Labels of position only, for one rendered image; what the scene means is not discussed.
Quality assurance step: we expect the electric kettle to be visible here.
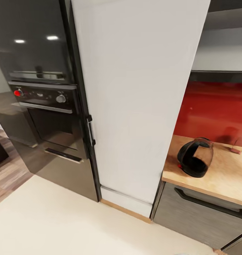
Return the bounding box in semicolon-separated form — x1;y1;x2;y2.
177;137;214;178

